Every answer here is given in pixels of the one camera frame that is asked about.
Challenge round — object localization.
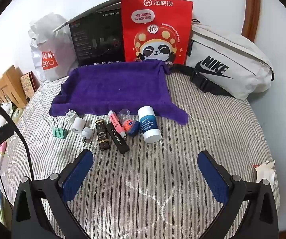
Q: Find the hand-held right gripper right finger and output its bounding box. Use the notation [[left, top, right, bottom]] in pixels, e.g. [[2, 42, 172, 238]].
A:
[[197, 151, 279, 239]]

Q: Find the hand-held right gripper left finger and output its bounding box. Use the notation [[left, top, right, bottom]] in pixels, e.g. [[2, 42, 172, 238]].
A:
[[11, 149, 94, 239]]

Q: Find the small white cap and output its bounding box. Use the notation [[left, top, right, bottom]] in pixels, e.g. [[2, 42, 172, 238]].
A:
[[81, 127, 94, 143]]

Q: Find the brown gold-labelled tube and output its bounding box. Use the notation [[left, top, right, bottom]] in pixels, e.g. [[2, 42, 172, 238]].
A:
[[95, 119, 108, 151]]

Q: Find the green binder clip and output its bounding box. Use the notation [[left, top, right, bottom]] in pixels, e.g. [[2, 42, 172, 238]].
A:
[[52, 118, 69, 138]]

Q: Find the white tape roll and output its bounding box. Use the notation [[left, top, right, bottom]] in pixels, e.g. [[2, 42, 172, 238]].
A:
[[72, 117, 86, 133]]

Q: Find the black rectangular tube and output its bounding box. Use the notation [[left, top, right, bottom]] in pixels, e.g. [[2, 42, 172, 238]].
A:
[[106, 122, 130, 154]]

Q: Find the white power adapter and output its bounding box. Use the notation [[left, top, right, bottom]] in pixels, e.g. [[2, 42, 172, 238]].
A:
[[65, 108, 76, 123]]

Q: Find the pink white pen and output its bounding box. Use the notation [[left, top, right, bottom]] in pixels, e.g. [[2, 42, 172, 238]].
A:
[[108, 110, 127, 138]]

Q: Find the orange blue small jar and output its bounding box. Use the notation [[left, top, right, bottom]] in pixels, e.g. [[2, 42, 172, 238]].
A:
[[122, 119, 140, 137]]

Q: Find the white blue balm stick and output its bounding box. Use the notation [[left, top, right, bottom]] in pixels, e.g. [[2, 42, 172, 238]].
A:
[[137, 106, 161, 143]]

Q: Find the white floral cloth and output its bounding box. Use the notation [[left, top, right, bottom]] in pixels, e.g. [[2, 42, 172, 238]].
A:
[[0, 102, 24, 125]]

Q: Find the wooden headboard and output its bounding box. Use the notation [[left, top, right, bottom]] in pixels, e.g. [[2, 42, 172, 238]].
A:
[[0, 65, 30, 105]]

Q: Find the white tissue packet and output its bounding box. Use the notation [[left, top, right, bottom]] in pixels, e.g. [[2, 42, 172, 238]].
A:
[[252, 160, 275, 185]]

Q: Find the brown patterned notebook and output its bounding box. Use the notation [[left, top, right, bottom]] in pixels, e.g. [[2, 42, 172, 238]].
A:
[[20, 71, 39, 97]]

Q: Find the purple towel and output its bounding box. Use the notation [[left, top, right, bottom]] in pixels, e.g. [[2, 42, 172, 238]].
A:
[[49, 60, 189, 125]]

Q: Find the white plastic shopping bag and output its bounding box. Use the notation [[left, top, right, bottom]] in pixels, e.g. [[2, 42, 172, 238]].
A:
[[28, 12, 80, 82]]

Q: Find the white waist bag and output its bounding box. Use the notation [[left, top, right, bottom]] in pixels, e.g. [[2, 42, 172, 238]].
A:
[[170, 19, 275, 100]]

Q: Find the black headset box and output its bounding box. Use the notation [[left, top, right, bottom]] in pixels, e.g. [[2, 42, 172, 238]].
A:
[[53, 0, 136, 67]]

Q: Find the red panda paper bag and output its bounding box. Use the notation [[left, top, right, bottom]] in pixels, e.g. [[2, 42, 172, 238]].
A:
[[121, 0, 193, 65]]

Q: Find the wooden door frame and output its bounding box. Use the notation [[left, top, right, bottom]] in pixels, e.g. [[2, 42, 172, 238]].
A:
[[241, 0, 261, 40]]

